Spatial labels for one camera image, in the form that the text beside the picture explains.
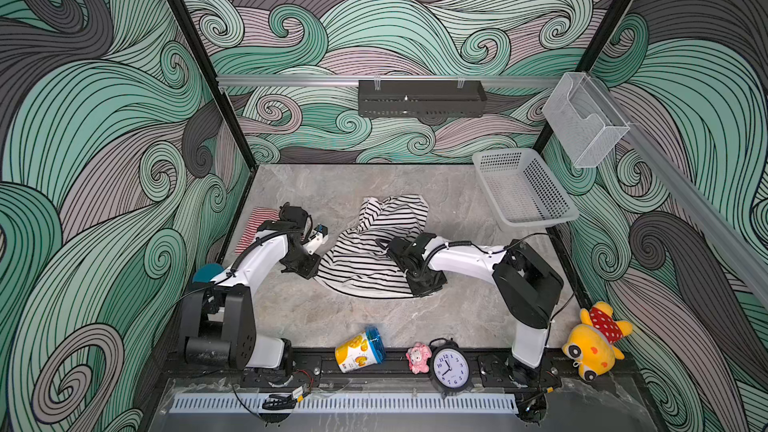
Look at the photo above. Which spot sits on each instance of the black alarm clock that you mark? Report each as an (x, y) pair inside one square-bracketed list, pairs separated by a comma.
[(449, 371)]

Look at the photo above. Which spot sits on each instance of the black white zebra tank top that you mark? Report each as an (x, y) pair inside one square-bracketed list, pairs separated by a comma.
[(357, 265)]

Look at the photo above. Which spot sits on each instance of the aluminium back wall rail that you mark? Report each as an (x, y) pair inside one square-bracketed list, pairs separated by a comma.
[(306, 80)]

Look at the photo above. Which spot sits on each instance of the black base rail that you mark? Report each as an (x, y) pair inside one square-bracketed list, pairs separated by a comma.
[(317, 367)]

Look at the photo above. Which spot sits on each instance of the red white striped tank top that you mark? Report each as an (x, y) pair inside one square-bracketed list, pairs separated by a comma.
[(257, 217)]

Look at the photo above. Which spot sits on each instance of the teal lidded white cup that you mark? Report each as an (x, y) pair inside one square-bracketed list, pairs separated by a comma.
[(207, 273)]

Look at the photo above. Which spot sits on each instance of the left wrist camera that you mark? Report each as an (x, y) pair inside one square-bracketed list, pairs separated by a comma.
[(317, 238)]

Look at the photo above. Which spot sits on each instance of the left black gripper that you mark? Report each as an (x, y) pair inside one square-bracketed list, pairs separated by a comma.
[(307, 270)]

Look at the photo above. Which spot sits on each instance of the white slotted cable duct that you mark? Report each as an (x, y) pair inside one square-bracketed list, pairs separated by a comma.
[(483, 403)]

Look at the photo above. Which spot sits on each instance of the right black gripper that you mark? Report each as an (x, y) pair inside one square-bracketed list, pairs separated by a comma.
[(436, 282)]

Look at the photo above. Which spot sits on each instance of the grey plastic laundry basket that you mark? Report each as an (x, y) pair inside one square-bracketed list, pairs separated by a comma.
[(521, 189)]

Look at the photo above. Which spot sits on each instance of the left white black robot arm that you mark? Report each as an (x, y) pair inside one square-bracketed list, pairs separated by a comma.
[(218, 326)]

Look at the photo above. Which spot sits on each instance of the yellow blue snack cup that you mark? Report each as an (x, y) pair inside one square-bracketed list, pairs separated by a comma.
[(364, 349)]

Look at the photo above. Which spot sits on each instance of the clear plastic wall bin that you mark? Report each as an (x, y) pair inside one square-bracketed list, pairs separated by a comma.
[(585, 118)]

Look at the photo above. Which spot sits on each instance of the yellow plush toy red shirt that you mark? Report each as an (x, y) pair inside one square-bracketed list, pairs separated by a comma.
[(591, 344)]

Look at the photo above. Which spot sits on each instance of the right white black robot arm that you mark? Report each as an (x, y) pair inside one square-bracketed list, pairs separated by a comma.
[(529, 287)]

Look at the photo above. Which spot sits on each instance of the aluminium wall rail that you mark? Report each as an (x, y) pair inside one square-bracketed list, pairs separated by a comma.
[(306, 80), (718, 175)]

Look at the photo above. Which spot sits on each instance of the black metal wall shelf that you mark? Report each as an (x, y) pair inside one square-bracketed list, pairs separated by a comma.
[(430, 100)]

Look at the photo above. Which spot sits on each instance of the aluminium right wall rail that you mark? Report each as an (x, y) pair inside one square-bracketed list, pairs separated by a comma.
[(718, 175)]

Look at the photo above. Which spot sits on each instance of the pink plush toy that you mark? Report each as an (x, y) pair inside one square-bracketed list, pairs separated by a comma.
[(418, 357)]

